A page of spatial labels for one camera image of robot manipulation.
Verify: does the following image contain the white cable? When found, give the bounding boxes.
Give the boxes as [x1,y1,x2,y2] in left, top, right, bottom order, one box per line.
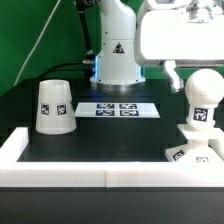
[13,0,63,88]

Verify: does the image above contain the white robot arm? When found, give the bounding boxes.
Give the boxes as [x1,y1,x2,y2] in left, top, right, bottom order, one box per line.
[74,0,224,93]

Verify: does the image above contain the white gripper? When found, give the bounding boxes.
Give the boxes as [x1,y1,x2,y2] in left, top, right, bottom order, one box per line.
[134,0,224,93]

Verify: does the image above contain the white marker plate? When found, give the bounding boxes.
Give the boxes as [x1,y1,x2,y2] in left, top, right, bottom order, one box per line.
[75,102,160,118]

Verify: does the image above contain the white lamp bulb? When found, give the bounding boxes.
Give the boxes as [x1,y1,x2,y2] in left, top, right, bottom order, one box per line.
[185,69,224,130]

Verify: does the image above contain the white U-shaped fence frame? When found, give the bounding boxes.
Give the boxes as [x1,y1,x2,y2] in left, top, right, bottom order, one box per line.
[0,127,224,188]

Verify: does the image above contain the white lamp shade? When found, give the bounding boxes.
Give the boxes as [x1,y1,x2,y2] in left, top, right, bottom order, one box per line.
[36,80,76,135]

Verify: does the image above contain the white lamp base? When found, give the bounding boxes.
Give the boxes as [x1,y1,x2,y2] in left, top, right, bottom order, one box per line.
[165,124,223,164]

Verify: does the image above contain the black cable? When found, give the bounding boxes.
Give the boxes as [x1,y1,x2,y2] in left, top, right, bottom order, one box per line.
[39,0,96,81]

